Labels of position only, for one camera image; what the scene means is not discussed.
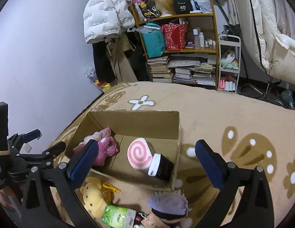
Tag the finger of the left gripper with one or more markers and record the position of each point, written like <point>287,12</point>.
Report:
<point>54,151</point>
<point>30,136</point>

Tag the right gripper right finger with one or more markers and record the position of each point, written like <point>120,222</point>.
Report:
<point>255,208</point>

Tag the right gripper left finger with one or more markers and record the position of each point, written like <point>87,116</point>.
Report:
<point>38,208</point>

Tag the yellow plush dog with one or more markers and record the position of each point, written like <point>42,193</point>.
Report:
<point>97,195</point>

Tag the pink plush bear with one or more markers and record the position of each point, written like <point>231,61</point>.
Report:
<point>106,143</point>

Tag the green tissue pack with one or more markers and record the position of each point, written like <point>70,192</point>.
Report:
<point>118,217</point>

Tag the pink swirl roll plush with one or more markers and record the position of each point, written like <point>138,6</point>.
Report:
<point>141,158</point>

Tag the white-haired plush doll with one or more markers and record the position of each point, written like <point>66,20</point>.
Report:
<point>171,208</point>

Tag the left hand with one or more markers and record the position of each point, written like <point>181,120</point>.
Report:
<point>5,194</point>

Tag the beige patterned rug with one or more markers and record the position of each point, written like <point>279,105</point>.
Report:
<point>246,131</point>

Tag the plastic bag of toys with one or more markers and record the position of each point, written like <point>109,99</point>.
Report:
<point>92,76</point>

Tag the black coat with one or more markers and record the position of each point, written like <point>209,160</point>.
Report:
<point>102,64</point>

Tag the beige trench coat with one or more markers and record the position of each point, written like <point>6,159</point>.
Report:
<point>120,65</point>

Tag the cardboard box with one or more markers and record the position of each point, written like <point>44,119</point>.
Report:
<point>160,129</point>

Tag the stack of books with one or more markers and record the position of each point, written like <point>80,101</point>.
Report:
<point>159,69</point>

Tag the white puffer jacket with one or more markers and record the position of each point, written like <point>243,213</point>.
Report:
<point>106,19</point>

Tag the teal bag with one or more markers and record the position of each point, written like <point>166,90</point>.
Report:
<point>153,39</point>

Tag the wooden bookshelf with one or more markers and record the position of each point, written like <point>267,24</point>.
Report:
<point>197,64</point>

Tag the red patterned bag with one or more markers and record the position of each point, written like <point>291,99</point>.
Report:
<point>175,36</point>

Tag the white rolling cart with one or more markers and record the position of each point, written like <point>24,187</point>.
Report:
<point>229,47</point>

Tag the blonde wig head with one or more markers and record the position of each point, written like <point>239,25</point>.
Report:
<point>165,7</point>

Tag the black box marked 40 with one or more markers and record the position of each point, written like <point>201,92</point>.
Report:
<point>182,6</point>

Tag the cream padded chair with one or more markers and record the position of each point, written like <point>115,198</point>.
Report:
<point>268,35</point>

